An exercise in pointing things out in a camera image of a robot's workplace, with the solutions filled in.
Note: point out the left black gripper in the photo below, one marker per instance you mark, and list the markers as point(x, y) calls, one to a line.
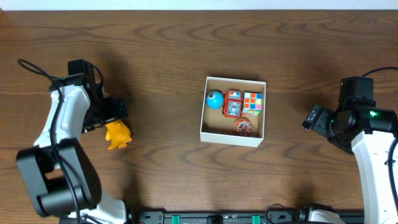
point(115, 111)

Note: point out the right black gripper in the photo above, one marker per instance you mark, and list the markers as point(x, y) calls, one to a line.
point(323, 123)

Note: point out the orange white toy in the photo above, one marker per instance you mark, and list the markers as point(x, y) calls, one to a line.
point(118, 134)

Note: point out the colourful puzzle cube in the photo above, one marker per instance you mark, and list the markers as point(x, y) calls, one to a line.
point(252, 103)

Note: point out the orange ribbed toy ball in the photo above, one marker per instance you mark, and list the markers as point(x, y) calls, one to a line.
point(243, 127)

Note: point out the red toy truck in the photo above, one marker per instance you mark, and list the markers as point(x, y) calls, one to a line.
point(233, 103)

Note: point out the white cardboard box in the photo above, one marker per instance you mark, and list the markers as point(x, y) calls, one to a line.
point(217, 128)

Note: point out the blue toy ball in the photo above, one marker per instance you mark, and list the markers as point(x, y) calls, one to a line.
point(214, 100)

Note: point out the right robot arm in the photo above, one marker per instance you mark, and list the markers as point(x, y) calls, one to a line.
point(358, 127)

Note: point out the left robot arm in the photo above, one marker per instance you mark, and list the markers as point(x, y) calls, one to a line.
point(58, 175)

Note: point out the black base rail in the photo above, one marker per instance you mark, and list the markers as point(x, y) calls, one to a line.
point(275, 213)

